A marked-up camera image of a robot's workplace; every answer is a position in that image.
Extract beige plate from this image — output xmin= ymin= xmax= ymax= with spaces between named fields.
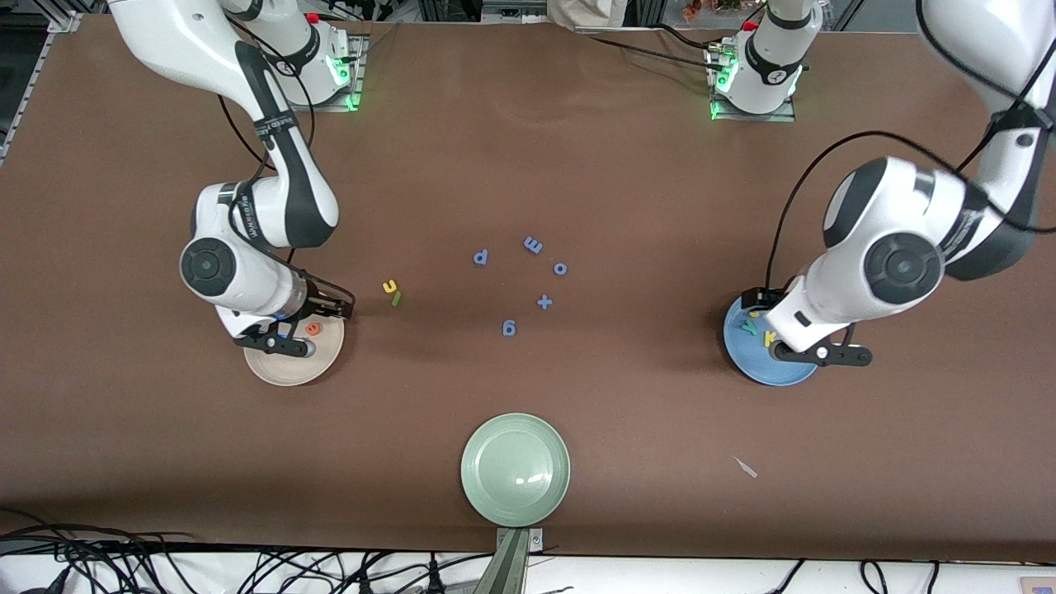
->
xmin=243 ymin=318 xmax=346 ymax=387

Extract blue plate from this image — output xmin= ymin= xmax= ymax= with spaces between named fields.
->
xmin=723 ymin=295 xmax=822 ymax=387

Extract pale green plate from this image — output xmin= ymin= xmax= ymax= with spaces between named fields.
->
xmin=460 ymin=412 xmax=572 ymax=528

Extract standing person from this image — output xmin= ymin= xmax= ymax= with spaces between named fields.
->
xmin=549 ymin=0 xmax=629 ymax=32

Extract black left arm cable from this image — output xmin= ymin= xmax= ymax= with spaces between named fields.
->
xmin=766 ymin=0 xmax=1056 ymax=290

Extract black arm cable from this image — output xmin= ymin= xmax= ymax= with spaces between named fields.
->
xmin=216 ymin=91 xmax=357 ymax=302
xmin=766 ymin=0 xmax=1056 ymax=290

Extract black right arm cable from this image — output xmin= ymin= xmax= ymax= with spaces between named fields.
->
xmin=216 ymin=91 xmax=357 ymax=302

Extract long black power cable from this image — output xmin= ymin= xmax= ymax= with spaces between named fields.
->
xmin=590 ymin=25 xmax=727 ymax=73

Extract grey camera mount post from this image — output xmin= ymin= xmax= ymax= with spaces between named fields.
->
xmin=474 ymin=528 xmax=547 ymax=594

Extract tangled black cables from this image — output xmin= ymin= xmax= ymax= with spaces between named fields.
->
xmin=0 ymin=507 xmax=496 ymax=594

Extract silver table edge rail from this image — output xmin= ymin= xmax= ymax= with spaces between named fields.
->
xmin=0 ymin=33 xmax=50 ymax=166

